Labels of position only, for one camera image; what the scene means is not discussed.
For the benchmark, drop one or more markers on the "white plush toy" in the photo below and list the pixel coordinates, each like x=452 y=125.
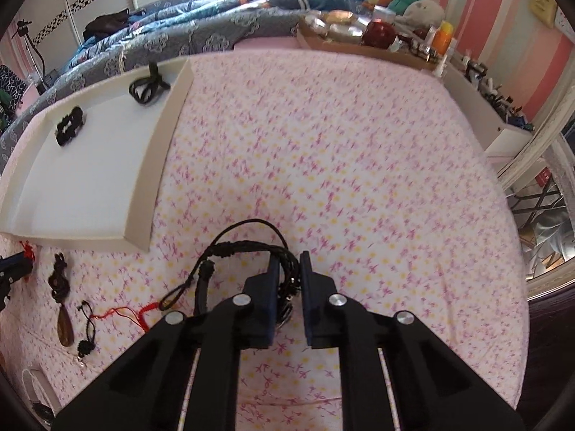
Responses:
x=423 y=13

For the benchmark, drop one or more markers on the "pink floral tablecloth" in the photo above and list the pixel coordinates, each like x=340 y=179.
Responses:
x=369 y=166

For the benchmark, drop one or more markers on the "orange bottle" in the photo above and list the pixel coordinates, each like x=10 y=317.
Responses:
x=443 y=38

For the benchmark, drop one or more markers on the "white shelf unit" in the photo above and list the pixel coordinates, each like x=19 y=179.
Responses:
x=498 y=139

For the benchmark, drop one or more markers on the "grey patterned bed sheet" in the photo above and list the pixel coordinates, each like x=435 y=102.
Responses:
x=216 y=34

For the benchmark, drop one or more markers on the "red round jar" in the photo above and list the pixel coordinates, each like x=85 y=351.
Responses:
x=379 y=34

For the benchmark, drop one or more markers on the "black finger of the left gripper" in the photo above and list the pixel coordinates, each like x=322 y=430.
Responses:
x=13 y=269

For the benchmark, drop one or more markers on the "black clothing on bed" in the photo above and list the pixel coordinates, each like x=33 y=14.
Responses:
x=106 y=25

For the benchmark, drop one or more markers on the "black tripod stand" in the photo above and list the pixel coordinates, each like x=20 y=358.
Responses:
x=29 y=54

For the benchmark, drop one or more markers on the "white foam tray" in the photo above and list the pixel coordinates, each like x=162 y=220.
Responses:
x=98 y=192

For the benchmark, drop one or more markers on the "cardboard box of cosmetics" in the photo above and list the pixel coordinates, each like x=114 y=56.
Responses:
x=314 y=34

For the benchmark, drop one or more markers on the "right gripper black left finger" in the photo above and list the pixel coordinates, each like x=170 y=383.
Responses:
x=184 y=373

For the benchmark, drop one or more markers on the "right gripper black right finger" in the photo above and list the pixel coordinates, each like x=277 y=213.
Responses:
x=395 y=373

